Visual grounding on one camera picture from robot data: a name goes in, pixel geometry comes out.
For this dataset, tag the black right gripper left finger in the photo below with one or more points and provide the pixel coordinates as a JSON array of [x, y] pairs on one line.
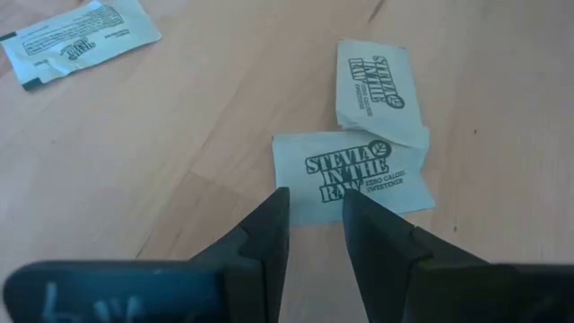
[[251, 278]]

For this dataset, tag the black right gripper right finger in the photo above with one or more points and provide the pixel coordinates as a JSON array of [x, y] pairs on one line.
[[385, 269]]

